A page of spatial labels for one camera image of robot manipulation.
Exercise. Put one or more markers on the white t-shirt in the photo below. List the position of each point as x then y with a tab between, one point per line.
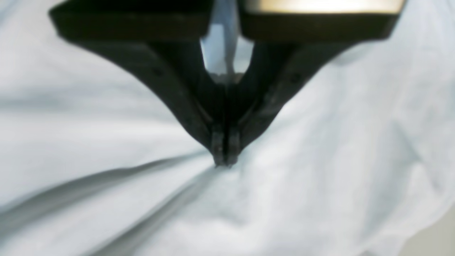
94	164

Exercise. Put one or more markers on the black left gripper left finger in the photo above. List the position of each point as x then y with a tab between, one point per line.
157	42

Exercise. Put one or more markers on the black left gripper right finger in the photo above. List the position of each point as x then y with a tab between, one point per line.
293	40

